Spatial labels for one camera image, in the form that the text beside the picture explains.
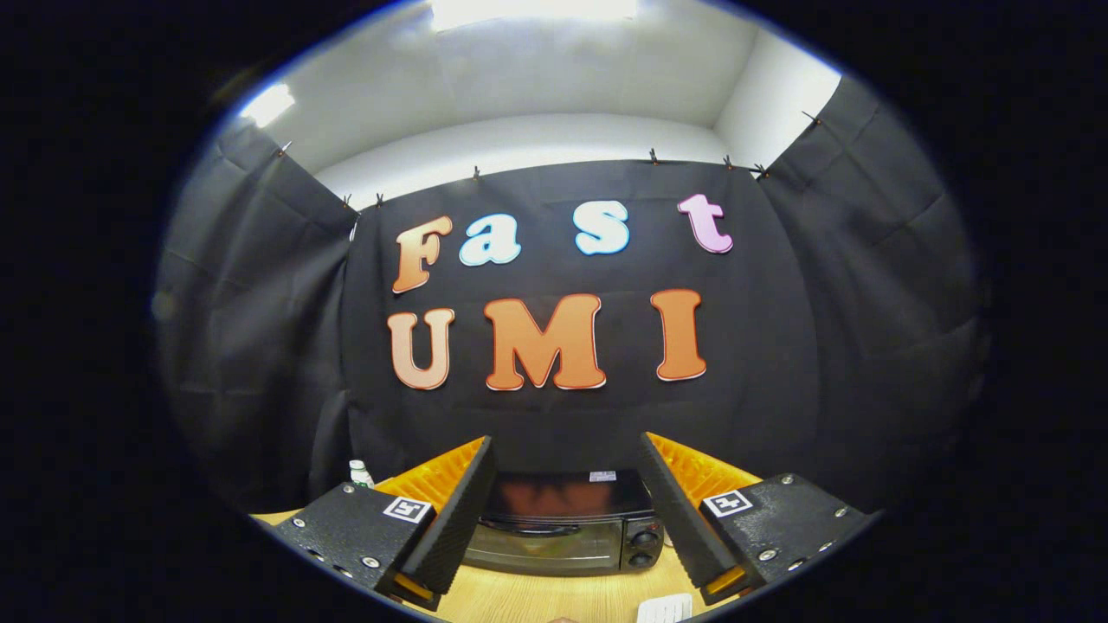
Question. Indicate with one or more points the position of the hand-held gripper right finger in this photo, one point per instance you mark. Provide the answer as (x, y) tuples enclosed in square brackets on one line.
[(679, 519)]

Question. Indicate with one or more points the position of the black toaster oven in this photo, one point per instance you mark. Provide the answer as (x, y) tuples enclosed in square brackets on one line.
[(563, 545)]

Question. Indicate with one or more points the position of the white ribbed plate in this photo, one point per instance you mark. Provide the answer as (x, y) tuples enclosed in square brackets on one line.
[(665, 610)]

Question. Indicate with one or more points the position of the large ceiling light panel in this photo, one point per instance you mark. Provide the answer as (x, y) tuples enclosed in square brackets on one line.
[(532, 10)]

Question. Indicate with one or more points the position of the white bottle with green label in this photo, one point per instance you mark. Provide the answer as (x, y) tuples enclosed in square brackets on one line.
[(360, 474)]

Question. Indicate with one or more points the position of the small ceiling light panel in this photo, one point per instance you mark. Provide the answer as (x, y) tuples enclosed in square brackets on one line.
[(268, 104)]

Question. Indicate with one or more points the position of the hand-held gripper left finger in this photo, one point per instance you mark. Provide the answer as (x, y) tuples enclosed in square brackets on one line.
[(459, 519)]

